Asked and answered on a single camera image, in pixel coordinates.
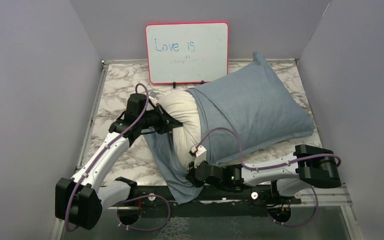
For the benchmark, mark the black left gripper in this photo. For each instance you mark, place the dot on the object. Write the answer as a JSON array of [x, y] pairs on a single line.
[[162, 126]]

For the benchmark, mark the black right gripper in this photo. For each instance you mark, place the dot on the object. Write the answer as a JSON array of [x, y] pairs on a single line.
[[191, 176]]

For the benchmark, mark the white pillow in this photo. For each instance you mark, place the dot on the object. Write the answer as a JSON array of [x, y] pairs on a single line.
[[181, 106]]

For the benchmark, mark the blue pillowcase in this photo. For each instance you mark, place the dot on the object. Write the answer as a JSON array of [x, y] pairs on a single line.
[[243, 112]]

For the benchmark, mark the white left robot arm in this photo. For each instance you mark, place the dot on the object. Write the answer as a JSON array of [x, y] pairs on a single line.
[[81, 199]]

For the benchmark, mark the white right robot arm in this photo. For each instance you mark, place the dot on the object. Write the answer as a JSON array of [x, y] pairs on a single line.
[[308, 166]]

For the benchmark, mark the red framed whiteboard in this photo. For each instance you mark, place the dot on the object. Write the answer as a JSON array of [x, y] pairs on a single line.
[[187, 52]]

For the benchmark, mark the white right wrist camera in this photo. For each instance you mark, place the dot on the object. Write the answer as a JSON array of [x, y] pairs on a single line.
[[199, 152]]

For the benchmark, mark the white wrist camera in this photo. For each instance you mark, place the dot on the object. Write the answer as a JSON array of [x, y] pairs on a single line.
[[153, 98], [199, 152]]

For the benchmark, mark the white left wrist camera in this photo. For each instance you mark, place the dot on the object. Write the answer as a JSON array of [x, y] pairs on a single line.
[[153, 98]]

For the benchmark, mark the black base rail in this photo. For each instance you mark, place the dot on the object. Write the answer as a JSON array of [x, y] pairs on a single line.
[[158, 202]]

